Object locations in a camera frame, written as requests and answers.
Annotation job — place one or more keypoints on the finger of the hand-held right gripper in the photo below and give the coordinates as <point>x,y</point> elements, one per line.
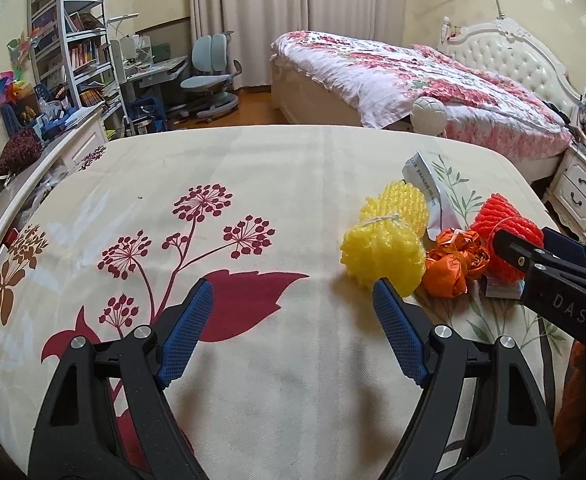
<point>568,249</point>
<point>518,255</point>

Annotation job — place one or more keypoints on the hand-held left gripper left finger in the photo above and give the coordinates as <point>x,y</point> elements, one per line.
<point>188,330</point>

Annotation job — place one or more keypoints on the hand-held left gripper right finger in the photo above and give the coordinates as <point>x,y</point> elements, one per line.
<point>398,330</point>

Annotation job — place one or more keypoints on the white tissue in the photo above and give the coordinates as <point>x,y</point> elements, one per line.
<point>500,290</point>

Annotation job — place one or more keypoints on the red foam fruit net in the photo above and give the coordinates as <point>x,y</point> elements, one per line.
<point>493,215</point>

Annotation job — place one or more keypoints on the orange wrapper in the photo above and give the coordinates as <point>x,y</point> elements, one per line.
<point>445,272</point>
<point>465,247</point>

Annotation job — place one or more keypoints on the yellow foam fruit net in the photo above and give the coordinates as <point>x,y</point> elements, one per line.
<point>380,255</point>

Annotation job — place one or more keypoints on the white printed pouch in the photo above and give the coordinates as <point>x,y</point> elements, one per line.
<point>430,185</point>

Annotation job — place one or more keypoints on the white carved nightstand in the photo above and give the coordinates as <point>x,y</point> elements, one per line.
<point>578,185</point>

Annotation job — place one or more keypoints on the cream floral bedspread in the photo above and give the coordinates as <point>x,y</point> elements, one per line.
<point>273,185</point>

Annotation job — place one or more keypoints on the white tufted bed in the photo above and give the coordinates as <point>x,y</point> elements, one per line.
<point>518,65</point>

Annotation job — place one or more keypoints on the white dresser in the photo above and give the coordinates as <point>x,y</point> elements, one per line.
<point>80,145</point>

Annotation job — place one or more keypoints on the blue plastic stool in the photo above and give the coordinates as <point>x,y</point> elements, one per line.
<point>148,107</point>

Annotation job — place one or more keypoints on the pink floral quilt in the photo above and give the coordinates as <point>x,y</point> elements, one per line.
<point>373,70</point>

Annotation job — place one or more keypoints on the maroon knitted bag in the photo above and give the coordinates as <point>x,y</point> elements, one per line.
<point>18,150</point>

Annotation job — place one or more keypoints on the grey study desk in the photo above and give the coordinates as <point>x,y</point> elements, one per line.
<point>158,67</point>

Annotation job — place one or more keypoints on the blue plastic basket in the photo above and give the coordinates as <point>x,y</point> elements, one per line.
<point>13,115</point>

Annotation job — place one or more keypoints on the blue-grey desk chair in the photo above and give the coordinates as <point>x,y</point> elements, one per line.
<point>213,52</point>

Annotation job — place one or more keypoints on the clear desk organizer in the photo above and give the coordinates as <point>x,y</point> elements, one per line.
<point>133,50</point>

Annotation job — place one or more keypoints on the rows of books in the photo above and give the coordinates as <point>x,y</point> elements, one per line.
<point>85,52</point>

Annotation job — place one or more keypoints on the beige window curtain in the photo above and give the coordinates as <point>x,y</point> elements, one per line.
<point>253,10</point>
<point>353,0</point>

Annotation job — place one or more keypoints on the colourful paper pinwheel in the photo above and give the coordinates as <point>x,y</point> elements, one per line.
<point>23,40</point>
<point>8,85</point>

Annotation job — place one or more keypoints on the white bookshelf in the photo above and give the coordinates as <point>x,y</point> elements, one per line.
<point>68,35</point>

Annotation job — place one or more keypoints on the white desk lamp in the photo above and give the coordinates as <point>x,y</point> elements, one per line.
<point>123,16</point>

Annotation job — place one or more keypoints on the glossy white bed frame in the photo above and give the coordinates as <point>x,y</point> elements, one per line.
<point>23,181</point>

